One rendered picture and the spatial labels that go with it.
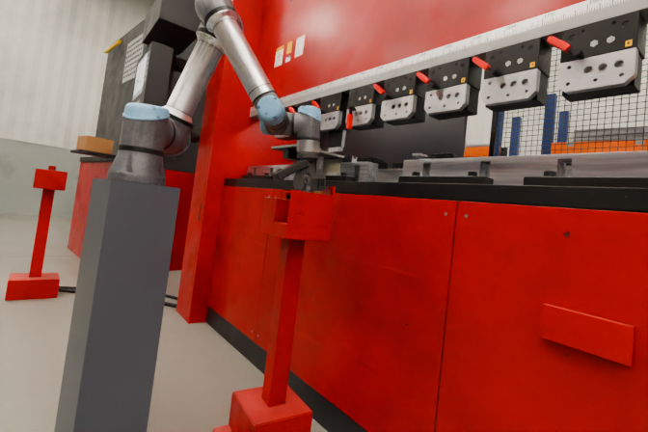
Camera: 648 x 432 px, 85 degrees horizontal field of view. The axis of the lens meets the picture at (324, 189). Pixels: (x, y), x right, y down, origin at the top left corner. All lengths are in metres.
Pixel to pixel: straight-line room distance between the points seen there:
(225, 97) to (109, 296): 1.52
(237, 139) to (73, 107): 6.28
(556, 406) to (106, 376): 1.05
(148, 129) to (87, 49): 7.57
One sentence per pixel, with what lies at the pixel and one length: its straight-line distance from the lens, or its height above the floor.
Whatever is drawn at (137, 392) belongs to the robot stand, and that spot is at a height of 0.21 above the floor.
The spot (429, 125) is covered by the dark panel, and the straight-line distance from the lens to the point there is 1.95.
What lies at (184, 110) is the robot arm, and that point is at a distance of 1.25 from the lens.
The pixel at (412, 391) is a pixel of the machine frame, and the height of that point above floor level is 0.29.
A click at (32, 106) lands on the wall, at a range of 8.29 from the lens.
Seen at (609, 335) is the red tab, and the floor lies 0.60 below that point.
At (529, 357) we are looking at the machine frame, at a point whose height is 0.50.
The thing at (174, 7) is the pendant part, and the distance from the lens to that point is 2.54.
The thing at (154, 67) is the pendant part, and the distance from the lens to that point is 2.37.
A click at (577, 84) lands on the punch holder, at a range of 1.09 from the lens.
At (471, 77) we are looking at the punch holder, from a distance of 1.25.
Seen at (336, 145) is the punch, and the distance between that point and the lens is 1.62.
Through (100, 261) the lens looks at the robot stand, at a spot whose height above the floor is 0.57.
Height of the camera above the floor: 0.77
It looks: 3 degrees up
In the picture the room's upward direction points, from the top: 7 degrees clockwise
